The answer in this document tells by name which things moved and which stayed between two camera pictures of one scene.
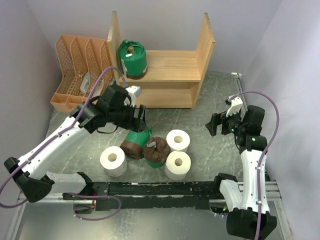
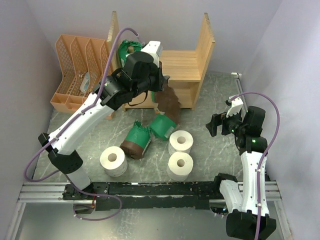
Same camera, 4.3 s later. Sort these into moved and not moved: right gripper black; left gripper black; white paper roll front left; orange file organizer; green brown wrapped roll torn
Moved: left gripper black
Not moved: green brown wrapped roll torn; white paper roll front left; orange file organizer; right gripper black
